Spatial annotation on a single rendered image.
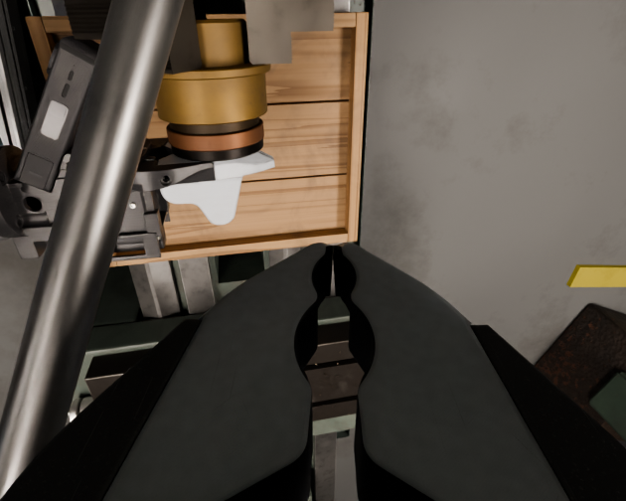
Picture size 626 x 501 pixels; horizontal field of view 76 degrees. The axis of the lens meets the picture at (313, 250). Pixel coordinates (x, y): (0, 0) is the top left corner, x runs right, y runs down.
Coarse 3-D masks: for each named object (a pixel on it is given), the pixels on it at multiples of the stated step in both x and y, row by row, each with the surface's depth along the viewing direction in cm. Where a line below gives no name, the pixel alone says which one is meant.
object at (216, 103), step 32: (224, 32) 27; (224, 64) 28; (160, 96) 28; (192, 96) 27; (224, 96) 28; (256, 96) 29; (192, 128) 29; (224, 128) 29; (256, 128) 31; (192, 160) 30; (224, 160) 30
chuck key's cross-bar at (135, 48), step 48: (144, 0) 7; (144, 48) 7; (96, 96) 7; (144, 96) 8; (96, 144) 8; (96, 192) 8; (96, 240) 8; (48, 288) 8; (96, 288) 8; (48, 336) 8; (48, 384) 8; (0, 432) 8; (48, 432) 8; (0, 480) 8
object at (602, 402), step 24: (600, 312) 210; (576, 336) 217; (600, 336) 207; (624, 336) 197; (552, 360) 226; (576, 360) 214; (600, 360) 203; (624, 360) 194; (576, 384) 211; (600, 384) 200; (624, 384) 185; (600, 408) 191; (624, 408) 182; (624, 432) 180
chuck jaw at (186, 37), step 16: (64, 0) 21; (80, 0) 21; (96, 0) 20; (192, 0) 25; (80, 16) 21; (96, 16) 21; (192, 16) 25; (80, 32) 22; (96, 32) 21; (176, 32) 24; (192, 32) 25; (176, 48) 24; (192, 48) 25; (176, 64) 24; (192, 64) 26
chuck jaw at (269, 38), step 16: (256, 0) 27; (272, 0) 27; (288, 0) 27; (304, 0) 27; (320, 0) 27; (256, 16) 27; (272, 16) 27; (288, 16) 27; (304, 16) 28; (320, 16) 28; (256, 32) 28; (272, 32) 28; (288, 32) 28; (256, 48) 28; (272, 48) 28; (288, 48) 28; (256, 64) 29
